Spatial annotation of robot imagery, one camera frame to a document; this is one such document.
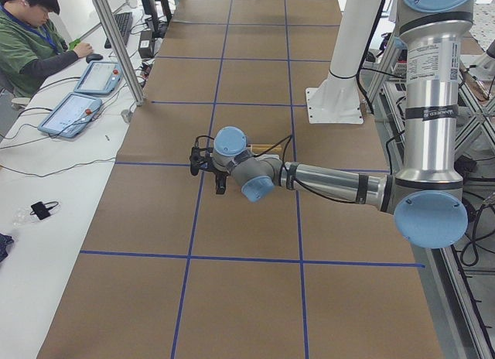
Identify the black monitor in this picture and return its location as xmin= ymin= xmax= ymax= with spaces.
xmin=141 ymin=0 xmax=172 ymax=38

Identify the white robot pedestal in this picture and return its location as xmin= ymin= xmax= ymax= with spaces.
xmin=306 ymin=0 xmax=385 ymax=125

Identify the wooden rack bar right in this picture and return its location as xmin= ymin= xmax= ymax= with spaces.
xmin=251 ymin=146 xmax=282 ymax=156

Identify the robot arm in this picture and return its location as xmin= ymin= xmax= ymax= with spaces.
xmin=207 ymin=0 xmax=475 ymax=248

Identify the black computer mouse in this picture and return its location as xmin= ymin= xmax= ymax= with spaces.
xmin=85 ymin=53 xmax=104 ymax=63

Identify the teach pendant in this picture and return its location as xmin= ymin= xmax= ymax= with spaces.
xmin=74 ymin=60 xmax=121 ymax=96
xmin=37 ymin=92 xmax=102 ymax=138

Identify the wooden rack bar left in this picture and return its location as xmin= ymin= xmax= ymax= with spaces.
xmin=250 ymin=143 xmax=281 ymax=149

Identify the far teach pendant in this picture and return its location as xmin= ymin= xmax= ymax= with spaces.
xmin=74 ymin=60 xmax=121 ymax=96

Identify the wooden rack bar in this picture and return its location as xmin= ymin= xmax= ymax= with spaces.
xmin=251 ymin=146 xmax=282 ymax=156
xmin=250 ymin=143 xmax=281 ymax=149

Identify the black keyboard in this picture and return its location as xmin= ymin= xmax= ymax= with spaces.
xmin=114 ymin=12 xmax=133 ymax=46

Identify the black power adapter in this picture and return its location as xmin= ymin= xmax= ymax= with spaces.
xmin=138 ymin=29 xmax=155 ymax=59

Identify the near teach pendant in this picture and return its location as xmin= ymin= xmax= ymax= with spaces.
xmin=37 ymin=92 xmax=102 ymax=138

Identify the small black device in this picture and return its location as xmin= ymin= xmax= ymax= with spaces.
xmin=30 ymin=200 xmax=60 ymax=221

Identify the aluminium frame post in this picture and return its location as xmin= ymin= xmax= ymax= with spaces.
xmin=92 ymin=0 xmax=145 ymax=107

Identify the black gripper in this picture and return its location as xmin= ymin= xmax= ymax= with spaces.
xmin=213 ymin=168 xmax=229 ymax=195

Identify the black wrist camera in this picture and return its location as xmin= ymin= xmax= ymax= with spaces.
xmin=189 ymin=146 xmax=214 ymax=176

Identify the seated person green shirt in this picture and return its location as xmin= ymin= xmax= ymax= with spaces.
xmin=1 ymin=0 xmax=94 ymax=97

